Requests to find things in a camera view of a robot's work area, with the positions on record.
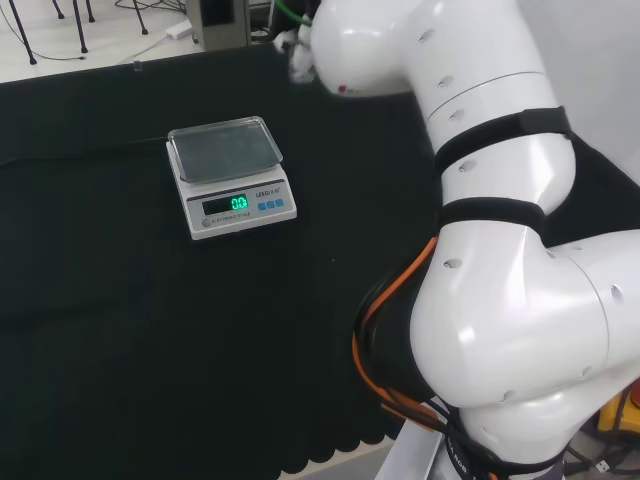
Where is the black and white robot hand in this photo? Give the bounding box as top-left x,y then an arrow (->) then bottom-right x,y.
272,23 -> 319,85

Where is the white electronic balance steel pan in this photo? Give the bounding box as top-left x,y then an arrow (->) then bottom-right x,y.
165,115 -> 299,242

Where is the white floor cable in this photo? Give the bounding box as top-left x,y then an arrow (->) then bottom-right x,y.
82,29 -> 174,64

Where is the black bench cloth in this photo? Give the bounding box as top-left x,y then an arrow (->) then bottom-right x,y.
0,37 -> 640,480

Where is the grey metal cabinet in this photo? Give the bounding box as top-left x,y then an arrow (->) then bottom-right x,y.
188,0 -> 252,52

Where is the yellow stop button box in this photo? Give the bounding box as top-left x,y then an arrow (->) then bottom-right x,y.
594,377 -> 640,442

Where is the black stand leg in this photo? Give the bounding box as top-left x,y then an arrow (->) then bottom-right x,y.
133,0 -> 150,37
10,0 -> 39,66
71,0 -> 91,54

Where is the grey metal mounting plate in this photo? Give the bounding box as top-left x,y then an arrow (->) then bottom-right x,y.
382,421 -> 447,480

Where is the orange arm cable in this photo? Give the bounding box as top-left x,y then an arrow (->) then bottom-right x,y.
351,236 -> 451,432

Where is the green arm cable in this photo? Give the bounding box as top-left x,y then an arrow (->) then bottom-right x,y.
276,0 -> 315,27

